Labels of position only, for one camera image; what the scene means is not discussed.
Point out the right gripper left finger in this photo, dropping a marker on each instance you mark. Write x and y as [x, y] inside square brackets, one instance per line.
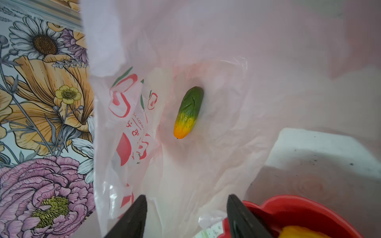
[132, 223]

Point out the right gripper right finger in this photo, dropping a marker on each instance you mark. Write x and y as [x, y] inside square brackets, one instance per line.
[242, 222]

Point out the red flower-shaped plate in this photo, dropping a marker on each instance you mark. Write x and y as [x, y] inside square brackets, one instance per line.
[288, 210]

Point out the pink plastic bag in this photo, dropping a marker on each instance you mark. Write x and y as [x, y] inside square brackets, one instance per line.
[291, 105]

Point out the green yellow mango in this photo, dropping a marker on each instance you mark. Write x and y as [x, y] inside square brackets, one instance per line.
[188, 112]

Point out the yellow bell pepper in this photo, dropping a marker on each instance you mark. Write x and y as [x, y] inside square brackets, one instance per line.
[300, 232]

